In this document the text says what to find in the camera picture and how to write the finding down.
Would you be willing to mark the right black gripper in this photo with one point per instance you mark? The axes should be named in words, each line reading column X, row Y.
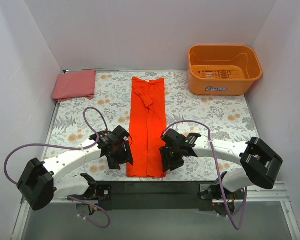
column 170, row 158

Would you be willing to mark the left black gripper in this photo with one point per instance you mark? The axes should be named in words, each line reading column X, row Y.
column 120, row 157

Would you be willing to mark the orange t shirt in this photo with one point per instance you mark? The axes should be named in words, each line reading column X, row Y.
column 146, row 125

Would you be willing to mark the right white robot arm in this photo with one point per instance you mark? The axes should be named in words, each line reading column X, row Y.
column 259, row 164

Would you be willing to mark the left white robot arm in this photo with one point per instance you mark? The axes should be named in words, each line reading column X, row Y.
column 43, row 181

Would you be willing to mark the floral table mat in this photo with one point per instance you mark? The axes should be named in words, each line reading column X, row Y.
column 225, row 118

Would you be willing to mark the folded pink t shirt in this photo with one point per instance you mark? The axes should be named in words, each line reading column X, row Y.
column 80, row 84

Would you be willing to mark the orange plastic basket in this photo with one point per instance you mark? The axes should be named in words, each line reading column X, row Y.
column 222, row 70

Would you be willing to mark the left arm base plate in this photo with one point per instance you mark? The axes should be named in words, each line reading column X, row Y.
column 103, row 192

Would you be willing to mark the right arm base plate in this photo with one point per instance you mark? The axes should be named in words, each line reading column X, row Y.
column 213, row 192

